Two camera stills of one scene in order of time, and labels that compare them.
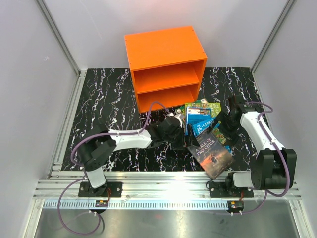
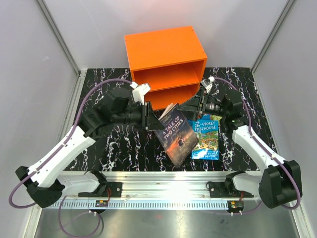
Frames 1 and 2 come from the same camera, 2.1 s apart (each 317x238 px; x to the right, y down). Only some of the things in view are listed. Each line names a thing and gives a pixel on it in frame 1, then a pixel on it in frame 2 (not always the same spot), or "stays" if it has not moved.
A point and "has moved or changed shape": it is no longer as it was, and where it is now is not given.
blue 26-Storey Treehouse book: x=199 y=127 has moved or changed shape
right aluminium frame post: x=290 y=4 stays
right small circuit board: x=235 y=206 stays
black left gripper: x=189 y=139 -> x=148 y=120
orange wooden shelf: x=167 y=66 stays
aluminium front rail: x=64 y=185 stays
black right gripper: x=230 y=136 -> x=193 y=105
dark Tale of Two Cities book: x=214 y=158 has moved or changed shape
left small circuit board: x=101 y=204 stays
